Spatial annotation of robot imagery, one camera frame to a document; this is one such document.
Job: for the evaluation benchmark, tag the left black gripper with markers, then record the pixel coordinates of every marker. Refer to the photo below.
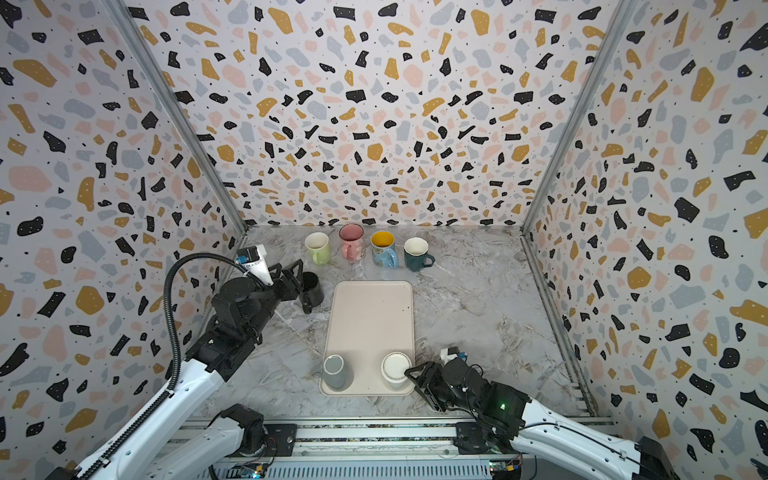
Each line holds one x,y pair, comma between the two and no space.
287,285

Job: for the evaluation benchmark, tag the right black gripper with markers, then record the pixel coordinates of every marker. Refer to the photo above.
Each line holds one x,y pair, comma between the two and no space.
444,384

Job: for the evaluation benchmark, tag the black mug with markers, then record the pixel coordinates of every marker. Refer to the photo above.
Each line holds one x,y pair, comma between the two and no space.
312,295

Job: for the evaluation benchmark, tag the white mug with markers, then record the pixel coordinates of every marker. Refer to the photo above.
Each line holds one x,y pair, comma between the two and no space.
393,368

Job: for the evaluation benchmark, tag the light green mug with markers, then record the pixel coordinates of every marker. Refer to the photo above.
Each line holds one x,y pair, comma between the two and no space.
319,248

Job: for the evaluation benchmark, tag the pink mug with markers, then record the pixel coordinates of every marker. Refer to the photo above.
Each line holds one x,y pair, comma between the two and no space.
352,248

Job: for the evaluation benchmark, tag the light blue mug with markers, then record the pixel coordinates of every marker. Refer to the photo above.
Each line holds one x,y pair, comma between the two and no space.
383,246

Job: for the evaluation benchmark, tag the dark green mug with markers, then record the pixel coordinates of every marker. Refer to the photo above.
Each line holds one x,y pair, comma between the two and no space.
416,254

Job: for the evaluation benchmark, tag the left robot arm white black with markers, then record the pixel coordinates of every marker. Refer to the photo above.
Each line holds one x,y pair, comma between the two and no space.
242,308

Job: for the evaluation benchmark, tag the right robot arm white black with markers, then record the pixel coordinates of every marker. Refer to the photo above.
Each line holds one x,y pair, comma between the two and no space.
507,420

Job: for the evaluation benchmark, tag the grey mug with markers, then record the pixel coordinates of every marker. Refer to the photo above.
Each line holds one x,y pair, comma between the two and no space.
337,374

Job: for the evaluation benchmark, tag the beige serving tray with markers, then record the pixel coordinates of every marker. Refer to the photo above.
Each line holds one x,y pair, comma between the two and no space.
368,320

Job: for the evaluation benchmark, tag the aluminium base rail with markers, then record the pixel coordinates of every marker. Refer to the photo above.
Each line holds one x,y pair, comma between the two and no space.
419,448

